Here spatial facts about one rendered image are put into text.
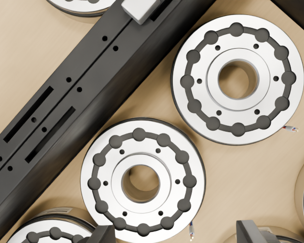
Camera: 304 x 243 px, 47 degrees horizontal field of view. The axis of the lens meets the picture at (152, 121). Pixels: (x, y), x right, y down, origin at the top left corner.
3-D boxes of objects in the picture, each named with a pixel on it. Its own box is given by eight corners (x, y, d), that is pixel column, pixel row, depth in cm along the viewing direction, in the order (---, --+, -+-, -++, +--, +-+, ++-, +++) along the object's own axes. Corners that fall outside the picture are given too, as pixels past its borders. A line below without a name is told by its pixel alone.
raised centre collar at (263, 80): (238, 124, 27) (239, 125, 26) (191, 81, 27) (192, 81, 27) (283, 78, 27) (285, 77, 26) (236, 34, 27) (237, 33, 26)
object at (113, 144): (145, 266, 29) (145, 269, 28) (57, 182, 29) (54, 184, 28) (230, 178, 28) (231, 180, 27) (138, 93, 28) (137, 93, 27)
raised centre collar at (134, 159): (143, 224, 28) (142, 227, 27) (99, 183, 28) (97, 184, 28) (185, 181, 28) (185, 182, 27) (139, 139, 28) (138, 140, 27)
